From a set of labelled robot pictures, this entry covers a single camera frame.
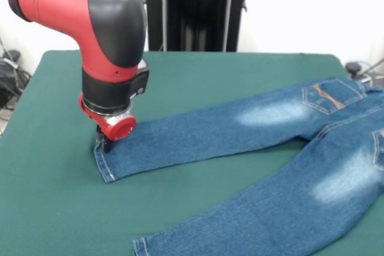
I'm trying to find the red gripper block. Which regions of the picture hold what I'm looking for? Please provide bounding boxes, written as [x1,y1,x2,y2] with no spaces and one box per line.
[78,93,138,152]

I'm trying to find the blue denim jeans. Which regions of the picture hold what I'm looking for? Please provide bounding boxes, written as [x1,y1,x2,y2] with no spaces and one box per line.
[94,76,384,256]

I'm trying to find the dark green table cloth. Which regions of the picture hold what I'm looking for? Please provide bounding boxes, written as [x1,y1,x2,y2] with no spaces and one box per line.
[0,49,384,256]

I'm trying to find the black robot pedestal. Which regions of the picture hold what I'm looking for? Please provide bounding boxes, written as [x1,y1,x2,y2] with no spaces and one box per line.
[139,0,262,53]

